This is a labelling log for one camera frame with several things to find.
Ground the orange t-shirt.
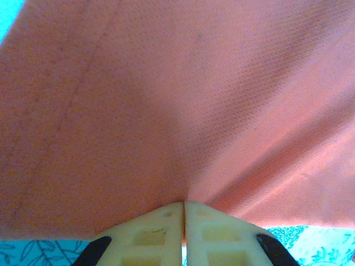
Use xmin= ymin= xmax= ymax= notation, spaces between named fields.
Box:
xmin=0 ymin=0 xmax=355 ymax=242

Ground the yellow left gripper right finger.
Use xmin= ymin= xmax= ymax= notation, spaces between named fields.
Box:
xmin=184 ymin=201 xmax=301 ymax=266

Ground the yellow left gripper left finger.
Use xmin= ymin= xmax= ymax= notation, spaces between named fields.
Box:
xmin=71 ymin=201 xmax=185 ymax=266

